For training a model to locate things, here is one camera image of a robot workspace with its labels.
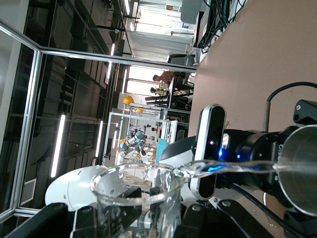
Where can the blue grey robot arm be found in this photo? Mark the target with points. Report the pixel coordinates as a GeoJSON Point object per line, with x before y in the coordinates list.
{"type": "Point", "coordinates": [137, 138]}

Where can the clear glass beaker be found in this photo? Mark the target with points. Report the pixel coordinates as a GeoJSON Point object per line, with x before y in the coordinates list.
{"type": "Point", "coordinates": [138, 223]}

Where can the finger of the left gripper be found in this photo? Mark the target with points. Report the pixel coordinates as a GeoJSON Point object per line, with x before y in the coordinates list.
{"type": "Point", "coordinates": [297, 223]}

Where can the steel conical jigger cup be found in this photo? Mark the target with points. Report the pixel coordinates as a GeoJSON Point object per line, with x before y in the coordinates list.
{"type": "Point", "coordinates": [302, 173]}

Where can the clear poured liquid stream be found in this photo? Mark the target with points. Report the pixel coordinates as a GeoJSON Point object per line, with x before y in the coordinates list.
{"type": "Point", "coordinates": [235, 168]}

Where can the yellow hard hat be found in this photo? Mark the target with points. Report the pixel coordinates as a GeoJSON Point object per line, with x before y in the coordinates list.
{"type": "Point", "coordinates": [140, 109]}
{"type": "Point", "coordinates": [128, 99]}

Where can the grey office chair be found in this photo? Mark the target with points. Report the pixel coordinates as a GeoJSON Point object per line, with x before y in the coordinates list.
{"type": "Point", "coordinates": [183, 60]}

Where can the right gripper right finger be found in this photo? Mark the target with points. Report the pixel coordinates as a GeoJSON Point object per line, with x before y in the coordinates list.
{"type": "Point", "coordinates": [223, 220]}

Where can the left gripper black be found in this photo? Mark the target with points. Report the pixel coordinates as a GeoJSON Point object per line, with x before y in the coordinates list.
{"type": "Point", "coordinates": [252, 148]}

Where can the aluminium cell frame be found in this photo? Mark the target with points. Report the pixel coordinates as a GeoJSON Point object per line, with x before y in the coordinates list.
{"type": "Point", "coordinates": [99, 57]}

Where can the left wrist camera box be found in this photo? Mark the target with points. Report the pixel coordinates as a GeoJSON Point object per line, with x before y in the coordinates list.
{"type": "Point", "coordinates": [210, 129]}

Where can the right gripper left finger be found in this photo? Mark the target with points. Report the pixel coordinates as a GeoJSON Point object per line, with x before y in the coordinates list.
{"type": "Point", "coordinates": [49, 220]}

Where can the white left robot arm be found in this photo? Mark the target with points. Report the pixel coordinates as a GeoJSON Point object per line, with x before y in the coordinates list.
{"type": "Point", "coordinates": [74, 188]}

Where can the brown table mat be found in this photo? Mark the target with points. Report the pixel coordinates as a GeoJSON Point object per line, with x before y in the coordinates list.
{"type": "Point", "coordinates": [260, 49]}

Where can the person in orange shirt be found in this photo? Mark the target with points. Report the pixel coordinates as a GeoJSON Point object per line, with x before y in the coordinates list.
{"type": "Point", "coordinates": [168, 75]}

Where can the ceiling tube light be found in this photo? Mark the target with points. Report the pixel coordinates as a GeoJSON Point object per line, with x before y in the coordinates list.
{"type": "Point", "coordinates": [58, 146]}
{"type": "Point", "coordinates": [99, 138]}

